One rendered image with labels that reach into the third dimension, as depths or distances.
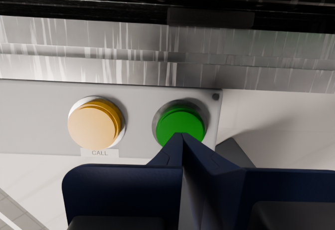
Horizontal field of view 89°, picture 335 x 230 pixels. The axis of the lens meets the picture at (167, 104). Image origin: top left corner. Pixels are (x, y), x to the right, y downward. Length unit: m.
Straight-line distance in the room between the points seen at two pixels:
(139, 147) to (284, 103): 0.22
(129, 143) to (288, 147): 0.26
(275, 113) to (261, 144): 0.05
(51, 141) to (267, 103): 0.27
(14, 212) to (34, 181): 1.70
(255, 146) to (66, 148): 0.26
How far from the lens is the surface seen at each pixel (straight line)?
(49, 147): 0.19
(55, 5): 0.21
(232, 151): 0.26
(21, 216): 2.08
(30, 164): 0.36
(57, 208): 0.40
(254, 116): 0.28
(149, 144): 0.16
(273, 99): 0.29
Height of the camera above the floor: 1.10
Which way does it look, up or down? 73 degrees down
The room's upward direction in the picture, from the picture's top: 178 degrees clockwise
